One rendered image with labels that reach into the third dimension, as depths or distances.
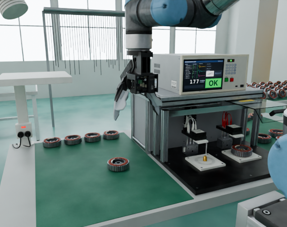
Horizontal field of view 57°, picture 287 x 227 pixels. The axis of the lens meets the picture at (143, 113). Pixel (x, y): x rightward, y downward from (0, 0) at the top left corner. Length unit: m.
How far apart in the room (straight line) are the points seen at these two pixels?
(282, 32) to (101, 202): 7.39
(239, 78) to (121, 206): 0.97
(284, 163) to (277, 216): 0.22
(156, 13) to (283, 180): 0.43
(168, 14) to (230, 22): 8.99
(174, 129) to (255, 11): 4.11
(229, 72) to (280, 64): 6.50
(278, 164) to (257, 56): 5.02
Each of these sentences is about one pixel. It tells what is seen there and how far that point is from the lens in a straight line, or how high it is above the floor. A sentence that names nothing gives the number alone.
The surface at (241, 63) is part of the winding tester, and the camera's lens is 1.61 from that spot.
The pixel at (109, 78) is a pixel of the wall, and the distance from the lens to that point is 7.77.
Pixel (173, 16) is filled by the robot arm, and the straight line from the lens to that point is 0.63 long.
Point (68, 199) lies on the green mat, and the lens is 1.18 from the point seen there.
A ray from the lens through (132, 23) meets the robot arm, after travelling 0.73.
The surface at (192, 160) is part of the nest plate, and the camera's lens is 1.43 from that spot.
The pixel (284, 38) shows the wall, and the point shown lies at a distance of 8.03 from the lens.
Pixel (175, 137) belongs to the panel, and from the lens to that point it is 1.59.
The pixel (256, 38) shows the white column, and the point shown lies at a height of 1.49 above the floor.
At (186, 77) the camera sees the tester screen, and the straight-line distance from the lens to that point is 1.40.
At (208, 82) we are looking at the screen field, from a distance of 1.48.
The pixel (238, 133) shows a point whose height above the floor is 0.88.
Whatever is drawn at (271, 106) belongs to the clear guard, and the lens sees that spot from 1.48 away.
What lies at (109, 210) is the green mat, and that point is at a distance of 1.09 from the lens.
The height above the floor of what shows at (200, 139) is 0.88.
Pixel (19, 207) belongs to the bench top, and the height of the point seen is 0.75.
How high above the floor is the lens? 1.36
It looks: 14 degrees down
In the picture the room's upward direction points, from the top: straight up
